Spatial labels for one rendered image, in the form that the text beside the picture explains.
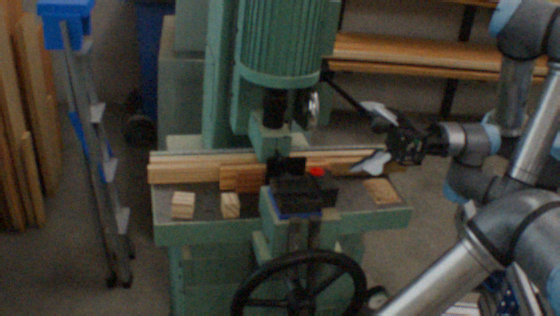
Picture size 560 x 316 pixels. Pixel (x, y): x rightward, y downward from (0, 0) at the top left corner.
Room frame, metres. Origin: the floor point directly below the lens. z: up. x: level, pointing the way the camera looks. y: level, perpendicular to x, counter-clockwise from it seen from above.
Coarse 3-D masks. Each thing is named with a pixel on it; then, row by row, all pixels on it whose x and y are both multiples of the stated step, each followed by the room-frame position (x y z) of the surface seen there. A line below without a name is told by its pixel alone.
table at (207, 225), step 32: (160, 192) 0.95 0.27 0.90; (192, 192) 0.97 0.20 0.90; (224, 192) 0.99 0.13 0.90; (352, 192) 1.06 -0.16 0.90; (160, 224) 0.84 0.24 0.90; (192, 224) 0.86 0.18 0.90; (224, 224) 0.88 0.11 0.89; (256, 224) 0.90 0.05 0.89; (352, 224) 0.98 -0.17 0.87; (384, 224) 1.00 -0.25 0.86; (256, 256) 0.84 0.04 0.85
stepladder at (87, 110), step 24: (48, 0) 1.52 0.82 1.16; (72, 0) 1.55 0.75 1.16; (48, 24) 1.47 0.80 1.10; (72, 24) 1.49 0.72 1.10; (48, 48) 1.47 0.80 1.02; (72, 48) 1.49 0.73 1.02; (72, 72) 1.48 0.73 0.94; (72, 96) 1.49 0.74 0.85; (96, 96) 1.67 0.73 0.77; (72, 120) 1.48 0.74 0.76; (96, 120) 1.53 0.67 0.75; (96, 144) 1.53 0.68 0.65; (96, 168) 1.48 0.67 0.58; (96, 216) 1.49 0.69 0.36; (120, 216) 1.63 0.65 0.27; (120, 240) 1.53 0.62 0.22; (120, 264) 1.49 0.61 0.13
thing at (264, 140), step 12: (252, 120) 1.12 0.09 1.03; (252, 132) 1.11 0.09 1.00; (264, 132) 1.04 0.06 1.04; (276, 132) 1.05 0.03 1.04; (288, 132) 1.06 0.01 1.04; (252, 144) 1.10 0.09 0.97; (264, 144) 1.02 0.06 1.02; (276, 144) 1.03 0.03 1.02; (288, 144) 1.04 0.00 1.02; (264, 156) 1.02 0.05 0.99
